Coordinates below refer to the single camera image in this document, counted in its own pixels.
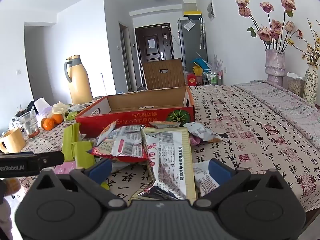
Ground red cardboard box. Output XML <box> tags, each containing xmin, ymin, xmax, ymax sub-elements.
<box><xmin>75</xmin><ymin>86</ymin><xmax>195</xmax><ymax>138</ymax></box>

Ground small red box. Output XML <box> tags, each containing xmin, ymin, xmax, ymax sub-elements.
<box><xmin>186</xmin><ymin>74</ymin><xmax>200</xmax><ymax>87</ymax></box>

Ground pink floral cloth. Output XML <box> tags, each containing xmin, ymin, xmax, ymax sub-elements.
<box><xmin>231</xmin><ymin>80</ymin><xmax>320</xmax><ymax>143</ymax></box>

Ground wooden chair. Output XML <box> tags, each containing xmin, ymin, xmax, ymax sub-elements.
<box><xmin>142</xmin><ymin>59</ymin><xmax>186</xmax><ymax>90</ymax></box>

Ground person's left hand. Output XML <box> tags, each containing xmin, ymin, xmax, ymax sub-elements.
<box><xmin>5</xmin><ymin>178</ymin><xmax>22</xmax><ymax>196</ymax></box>

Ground large beige bordered snack packet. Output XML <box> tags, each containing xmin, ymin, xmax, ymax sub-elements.
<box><xmin>130</xmin><ymin>127</ymin><xmax>197</xmax><ymax>204</ymax></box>

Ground yellow box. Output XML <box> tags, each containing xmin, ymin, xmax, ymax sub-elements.
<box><xmin>184</xmin><ymin>10</ymin><xmax>202</xmax><ymax>20</ymax></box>

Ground dried pink roses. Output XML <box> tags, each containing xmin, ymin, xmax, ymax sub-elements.
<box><xmin>236</xmin><ymin>0</ymin><xmax>304</xmax><ymax>51</ymax></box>

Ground orange snack packet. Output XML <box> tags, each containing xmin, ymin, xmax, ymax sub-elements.
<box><xmin>149</xmin><ymin>121</ymin><xmax>178</xmax><ymax>130</ymax></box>

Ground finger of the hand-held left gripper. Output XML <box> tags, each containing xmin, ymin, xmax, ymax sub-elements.
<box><xmin>34</xmin><ymin>151</ymin><xmax>65</xmax><ymax>167</ymax></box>

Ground yellow thermos jug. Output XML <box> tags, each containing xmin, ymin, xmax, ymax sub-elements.
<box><xmin>64</xmin><ymin>55</ymin><xmax>93</xmax><ymax>105</ymax></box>

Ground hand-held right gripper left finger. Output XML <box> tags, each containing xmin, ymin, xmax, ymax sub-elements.
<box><xmin>30</xmin><ymin>158</ymin><xmax>128</xmax><ymax>209</ymax></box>

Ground white umbrella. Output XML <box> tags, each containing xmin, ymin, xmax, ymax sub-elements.
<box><xmin>199</xmin><ymin>17</ymin><xmax>206</xmax><ymax>49</ymax></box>

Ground red silver snack packet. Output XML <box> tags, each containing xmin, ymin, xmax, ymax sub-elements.
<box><xmin>87</xmin><ymin>125</ymin><xmax>150</xmax><ymax>163</ymax></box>

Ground white snack packet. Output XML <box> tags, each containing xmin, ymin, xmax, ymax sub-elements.
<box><xmin>193</xmin><ymin>160</ymin><xmax>221</xmax><ymax>197</ymax></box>
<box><xmin>183</xmin><ymin>122</ymin><xmax>223</xmax><ymax>143</ymax></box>

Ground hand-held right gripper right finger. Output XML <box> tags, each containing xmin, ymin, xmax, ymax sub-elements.
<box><xmin>194</xmin><ymin>158</ymin><xmax>292</xmax><ymax>209</ymax></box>

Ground yellow mug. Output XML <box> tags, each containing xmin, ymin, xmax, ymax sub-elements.
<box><xmin>0</xmin><ymin>127</ymin><xmax>26</xmax><ymax>153</ymax></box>

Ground cream crumpled wrapper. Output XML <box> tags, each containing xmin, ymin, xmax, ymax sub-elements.
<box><xmin>52</xmin><ymin>102</ymin><xmax>68</xmax><ymax>114</ymax></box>

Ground grey refrigerator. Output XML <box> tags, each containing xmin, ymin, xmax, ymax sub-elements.
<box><xmin>178</xmin><ymin>18</ymin><xmax>208</xmax><ymax>69</ymax></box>

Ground lavender bunch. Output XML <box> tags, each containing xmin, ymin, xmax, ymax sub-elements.
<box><xmin>209</xmin><ymin>50</ymin><xmax>223</xmax><ymax>72</ymax></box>

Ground pink snack packet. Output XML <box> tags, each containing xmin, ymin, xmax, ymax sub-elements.
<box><xmin>189</xmin><ymin>132</ymin><xmax>201</xmax><ymax>146</ymax></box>
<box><xmin>54</xmin><ymin>162</ymin><xmax>76</xmax><ymax>174</ymax></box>

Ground pink mottled vase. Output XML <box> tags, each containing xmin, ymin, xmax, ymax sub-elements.
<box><xmin>265</xmin><ymin>49</ymin><xmax>286</xmax><ymax>87</ymax></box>

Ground clear plastic cup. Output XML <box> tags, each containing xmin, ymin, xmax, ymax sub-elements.
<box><xmin>19</xmin><ymin>111</ymin><xmax>40</xmax><ymax>138</ymax></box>

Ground glass jar with white lid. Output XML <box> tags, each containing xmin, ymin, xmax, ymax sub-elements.
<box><xmin>287</xmin><ymin>72</ymin><xmax>306</xmax><ymax>98</ymax></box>

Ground floral patterned vase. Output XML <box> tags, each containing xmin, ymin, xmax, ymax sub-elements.
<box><xmin>303</xmin><ymin>64</ymin><xmax>318</xmax><ymax>108</ymax></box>

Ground yellow flower branches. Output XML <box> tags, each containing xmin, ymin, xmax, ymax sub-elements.
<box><xmin>287</xmin><ymin>19</ymin><xmax>320</xmax><ymax>68</ymax></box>

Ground blue plastic item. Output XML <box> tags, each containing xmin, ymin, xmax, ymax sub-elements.
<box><xmin>192</xmin><ymin>58</ymin><xmax>213</xmax><ymax>70</ymax></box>

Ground dark brown door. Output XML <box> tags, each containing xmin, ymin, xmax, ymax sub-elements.
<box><xmin>135</xmin><ymin>25</ymin><xmax>174</xmax><ymax>64</ymax></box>

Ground white orange biscuit packet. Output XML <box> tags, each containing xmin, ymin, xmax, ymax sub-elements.
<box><xmin>96</xmin><ymin>121</ymin><xmax>118</xmax><ymax>145</ymax></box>

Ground black bag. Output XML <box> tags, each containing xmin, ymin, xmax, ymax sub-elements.
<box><xmin>15</xmin><ymin>101</ymin><xmax>38</xmax><ymax>117</ymax></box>

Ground wire rack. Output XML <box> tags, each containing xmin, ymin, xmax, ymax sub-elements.
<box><xmin>202</xmin><ymin>71</ymin><xmax>223</xmax><ymax>85</ymax></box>

